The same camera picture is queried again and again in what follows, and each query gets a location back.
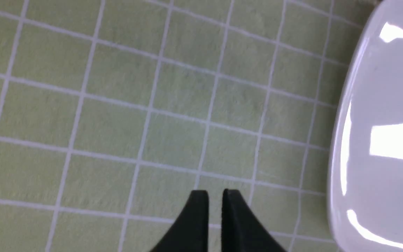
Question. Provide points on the green checkered tablecloth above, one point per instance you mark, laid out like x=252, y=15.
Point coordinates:
x=113, y=111

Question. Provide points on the white square plate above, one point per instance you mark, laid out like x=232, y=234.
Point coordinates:
x=365, y=183

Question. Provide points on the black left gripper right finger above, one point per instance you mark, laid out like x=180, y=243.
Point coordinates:
x=241, y=230

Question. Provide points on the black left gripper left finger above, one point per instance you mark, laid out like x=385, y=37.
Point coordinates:
x=189, y=232

